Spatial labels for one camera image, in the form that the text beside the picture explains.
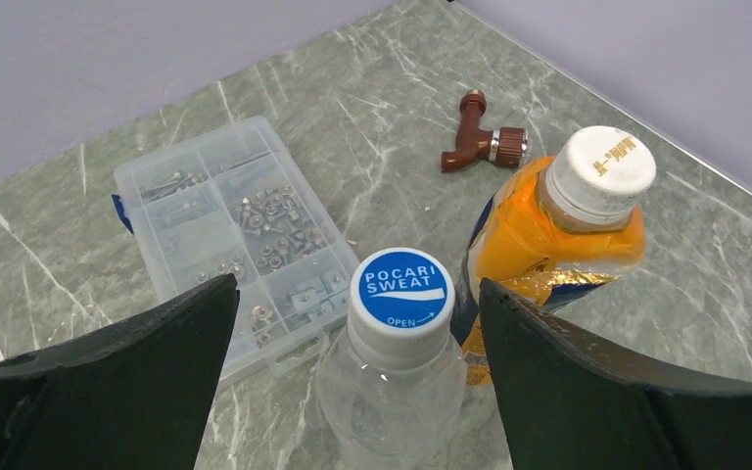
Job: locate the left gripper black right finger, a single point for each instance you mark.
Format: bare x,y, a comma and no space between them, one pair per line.
570,399

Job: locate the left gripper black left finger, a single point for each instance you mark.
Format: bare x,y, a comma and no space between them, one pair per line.
132,395

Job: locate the orange juice bottle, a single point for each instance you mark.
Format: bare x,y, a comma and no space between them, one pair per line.
517,243

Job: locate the clear plastic bottle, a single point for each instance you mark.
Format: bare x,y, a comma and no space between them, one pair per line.
386,419

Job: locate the blue bottle cap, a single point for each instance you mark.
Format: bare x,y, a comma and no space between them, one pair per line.
401,302

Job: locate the white bottle cap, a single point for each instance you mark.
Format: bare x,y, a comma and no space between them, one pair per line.
599,176

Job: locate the clear plastic screw box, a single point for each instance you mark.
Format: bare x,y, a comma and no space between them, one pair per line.
233,201

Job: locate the brown pipe fitting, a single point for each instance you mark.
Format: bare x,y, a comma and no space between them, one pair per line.
504,147

